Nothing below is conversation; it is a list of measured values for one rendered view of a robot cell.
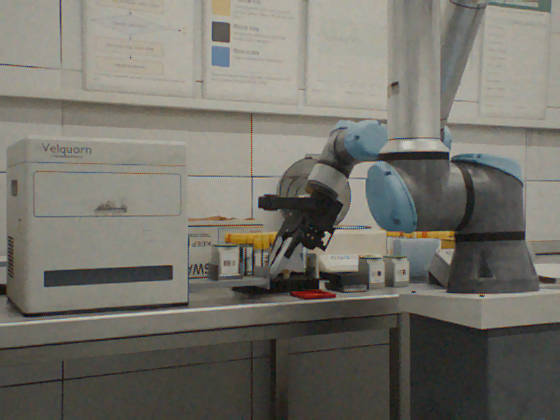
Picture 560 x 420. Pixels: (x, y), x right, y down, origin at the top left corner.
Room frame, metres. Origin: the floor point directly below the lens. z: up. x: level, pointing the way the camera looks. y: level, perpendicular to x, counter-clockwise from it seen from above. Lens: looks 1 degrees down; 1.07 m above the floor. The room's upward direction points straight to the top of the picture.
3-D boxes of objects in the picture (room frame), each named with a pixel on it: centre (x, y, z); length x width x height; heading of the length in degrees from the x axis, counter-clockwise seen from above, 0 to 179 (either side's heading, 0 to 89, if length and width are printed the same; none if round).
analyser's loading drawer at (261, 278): (1.39, 0.14, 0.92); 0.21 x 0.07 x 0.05; 117
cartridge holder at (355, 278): (1.56, -0.13, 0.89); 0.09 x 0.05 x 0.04; 24
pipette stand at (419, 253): (1.72, -0.30, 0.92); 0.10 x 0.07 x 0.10; 112
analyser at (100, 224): (1.39, 0.35, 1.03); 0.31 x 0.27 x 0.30; 117
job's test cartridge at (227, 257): (1.40, 0.12, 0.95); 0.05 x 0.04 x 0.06; 27
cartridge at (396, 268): (1.63, -0.24, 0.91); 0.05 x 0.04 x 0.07; 27
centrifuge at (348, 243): (1.90, -0.13, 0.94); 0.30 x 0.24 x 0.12; 18
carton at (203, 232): (1.79, 0.22, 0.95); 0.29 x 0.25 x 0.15; 27
